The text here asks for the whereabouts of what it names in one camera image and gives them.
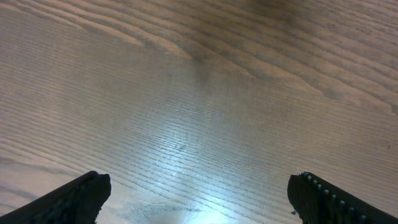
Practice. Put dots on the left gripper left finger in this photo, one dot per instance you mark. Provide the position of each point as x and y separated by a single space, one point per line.
77 202

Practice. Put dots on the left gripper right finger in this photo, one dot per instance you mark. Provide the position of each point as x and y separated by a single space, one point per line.
317 201

